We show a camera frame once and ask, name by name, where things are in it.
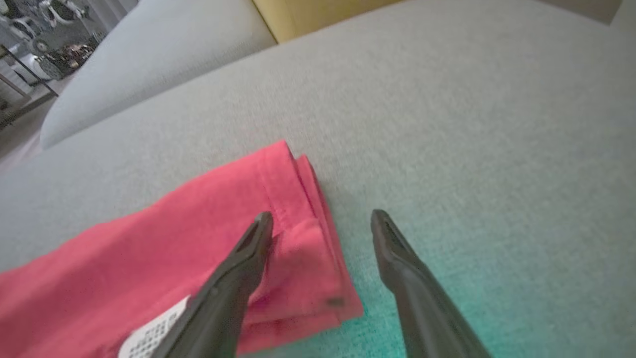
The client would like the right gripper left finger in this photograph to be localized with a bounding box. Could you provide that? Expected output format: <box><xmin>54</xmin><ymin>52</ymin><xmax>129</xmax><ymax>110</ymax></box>
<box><xmin>152</xmin><ymin>211</ymin><xmax>275</xmax><ymax>358</ymax></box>

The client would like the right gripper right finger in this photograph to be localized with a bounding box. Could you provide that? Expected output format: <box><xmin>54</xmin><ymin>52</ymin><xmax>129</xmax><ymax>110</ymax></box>
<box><xmin>370</xmin><ymin>209</ymin><xmax>492</xmax><ymax>358</ymax></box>

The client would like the red and white basketball jersey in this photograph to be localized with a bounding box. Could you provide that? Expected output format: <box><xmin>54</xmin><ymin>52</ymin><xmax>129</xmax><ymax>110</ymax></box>
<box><xmin>0</xmin><ymin>140</ymin><xmax>364</xmax><ymax>358</ymax></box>

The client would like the grey sofa back cushion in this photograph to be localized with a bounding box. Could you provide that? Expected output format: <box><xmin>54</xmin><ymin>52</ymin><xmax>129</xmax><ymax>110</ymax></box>
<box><xmin>40</xmin><ymin>0</ymin><xmax>277</xmax><ymax>150</ymax></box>

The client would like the yellow sofa cushion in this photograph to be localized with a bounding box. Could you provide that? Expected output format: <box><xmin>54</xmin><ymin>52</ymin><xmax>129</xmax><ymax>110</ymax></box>
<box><xmin>252</xmin><ymin>0</ymin><xmax>400</xmax><ymax>44</ymax></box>

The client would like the grey pleated curtain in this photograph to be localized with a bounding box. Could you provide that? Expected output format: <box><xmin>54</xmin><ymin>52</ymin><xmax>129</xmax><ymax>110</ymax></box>
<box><xmin>84</xmin><ymin>0</ymin><xmax>141</xmax><ymax>31</ymax></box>

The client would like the white and red toy robot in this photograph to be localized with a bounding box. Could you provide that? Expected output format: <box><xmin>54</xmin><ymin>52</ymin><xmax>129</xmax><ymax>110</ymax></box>
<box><xmin>0</xmin><ymin>17</ymin><xmax>39</xmax><ymax>44</ymax></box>

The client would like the black metal frame rack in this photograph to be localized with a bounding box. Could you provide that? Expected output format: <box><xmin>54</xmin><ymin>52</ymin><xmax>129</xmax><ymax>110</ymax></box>
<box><xmin>0</xmin><ymin>44</ymin><xmax>59</xmax><ymax>127</ymax></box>

